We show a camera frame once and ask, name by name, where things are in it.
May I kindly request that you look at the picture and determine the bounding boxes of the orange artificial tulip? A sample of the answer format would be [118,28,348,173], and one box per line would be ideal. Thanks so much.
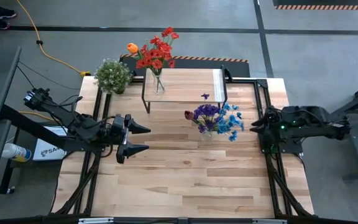
[126,42,145,62]

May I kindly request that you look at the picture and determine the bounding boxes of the white spray bottle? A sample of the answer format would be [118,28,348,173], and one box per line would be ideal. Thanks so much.
[1,142,32,163]

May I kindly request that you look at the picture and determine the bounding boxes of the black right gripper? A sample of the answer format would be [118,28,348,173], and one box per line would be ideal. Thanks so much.
[249,105,282,146]

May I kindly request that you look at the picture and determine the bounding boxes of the wooden shelf with black legs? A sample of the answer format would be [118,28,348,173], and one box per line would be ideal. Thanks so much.
[140,65,229,114]

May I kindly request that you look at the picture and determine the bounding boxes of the clear glass vase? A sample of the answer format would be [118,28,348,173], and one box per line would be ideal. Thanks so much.
[151,70,167,95]
[199,129,217,142]

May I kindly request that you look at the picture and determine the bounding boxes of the blue artificial flower bunch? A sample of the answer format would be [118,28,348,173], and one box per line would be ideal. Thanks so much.
[218,102,246,143]

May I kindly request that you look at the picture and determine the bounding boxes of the white cardboard box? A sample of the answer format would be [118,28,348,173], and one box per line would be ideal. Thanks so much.
[32,125,70,162]

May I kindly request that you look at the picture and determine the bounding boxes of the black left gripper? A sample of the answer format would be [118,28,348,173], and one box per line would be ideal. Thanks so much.
[106,114,152,165]

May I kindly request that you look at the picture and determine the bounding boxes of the yellow cable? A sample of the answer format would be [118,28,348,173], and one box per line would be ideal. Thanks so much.
[15,0,91,78]

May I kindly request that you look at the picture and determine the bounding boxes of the black aluminium table frame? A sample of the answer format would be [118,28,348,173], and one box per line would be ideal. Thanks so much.
[50,76,315,224]

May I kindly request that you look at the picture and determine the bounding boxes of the purple artificial flower bunch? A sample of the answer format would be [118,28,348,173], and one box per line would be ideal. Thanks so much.
[193,93,227,134]

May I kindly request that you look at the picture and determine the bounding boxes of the black hazard-striped floor mat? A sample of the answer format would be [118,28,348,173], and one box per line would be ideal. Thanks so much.
[119,54,250,78]
[272,0,358,11]

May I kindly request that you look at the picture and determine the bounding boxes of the potted green white-flowered plant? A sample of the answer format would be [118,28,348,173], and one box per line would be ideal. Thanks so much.
[93,58,133,95]

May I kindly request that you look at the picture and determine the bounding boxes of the red artificial flower bunch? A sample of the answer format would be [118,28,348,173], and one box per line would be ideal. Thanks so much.
[135,27,180,75]

